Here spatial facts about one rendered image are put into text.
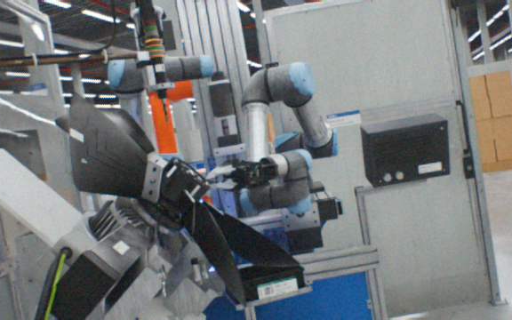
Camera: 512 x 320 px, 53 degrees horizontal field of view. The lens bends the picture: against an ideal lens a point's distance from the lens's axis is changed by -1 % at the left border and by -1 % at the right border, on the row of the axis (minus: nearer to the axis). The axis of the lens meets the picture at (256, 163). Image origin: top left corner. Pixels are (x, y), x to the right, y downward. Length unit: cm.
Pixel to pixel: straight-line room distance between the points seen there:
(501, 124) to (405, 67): 619
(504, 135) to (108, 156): 862
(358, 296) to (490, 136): 769
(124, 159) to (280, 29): 220
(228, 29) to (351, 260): 113
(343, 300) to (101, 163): 104
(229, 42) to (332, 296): 116
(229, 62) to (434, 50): 148
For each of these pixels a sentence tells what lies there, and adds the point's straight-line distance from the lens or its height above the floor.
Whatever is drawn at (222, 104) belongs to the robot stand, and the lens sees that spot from 220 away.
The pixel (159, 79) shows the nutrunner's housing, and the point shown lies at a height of 147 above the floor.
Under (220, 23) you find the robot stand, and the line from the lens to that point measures 235.
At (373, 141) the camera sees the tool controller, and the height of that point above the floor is 120.
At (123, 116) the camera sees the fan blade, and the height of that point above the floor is 139.
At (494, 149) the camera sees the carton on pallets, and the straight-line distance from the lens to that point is 945.
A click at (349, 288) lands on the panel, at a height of 72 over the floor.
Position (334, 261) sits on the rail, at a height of 83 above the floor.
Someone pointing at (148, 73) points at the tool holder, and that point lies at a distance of 136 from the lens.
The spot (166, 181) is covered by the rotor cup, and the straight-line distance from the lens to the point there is 123.
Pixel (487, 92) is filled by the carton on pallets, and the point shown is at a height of 129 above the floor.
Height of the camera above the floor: 129
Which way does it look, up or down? 3 degrees down
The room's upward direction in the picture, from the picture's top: 10 degrees counter-clockwise
